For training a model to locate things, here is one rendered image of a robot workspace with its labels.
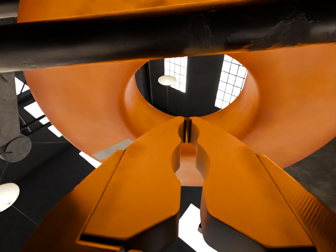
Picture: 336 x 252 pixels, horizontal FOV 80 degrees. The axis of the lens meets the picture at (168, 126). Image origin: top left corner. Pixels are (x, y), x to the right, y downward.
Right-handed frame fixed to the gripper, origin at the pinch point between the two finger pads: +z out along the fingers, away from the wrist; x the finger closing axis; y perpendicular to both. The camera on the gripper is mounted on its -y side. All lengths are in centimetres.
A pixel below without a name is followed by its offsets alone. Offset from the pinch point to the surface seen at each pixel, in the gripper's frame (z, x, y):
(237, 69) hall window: 686, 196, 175
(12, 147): 168, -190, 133
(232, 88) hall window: 702, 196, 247
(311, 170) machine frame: 21.3, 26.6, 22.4
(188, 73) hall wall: 818, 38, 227
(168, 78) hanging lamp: 660, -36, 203
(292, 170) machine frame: 23.4, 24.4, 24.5
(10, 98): 176, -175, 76
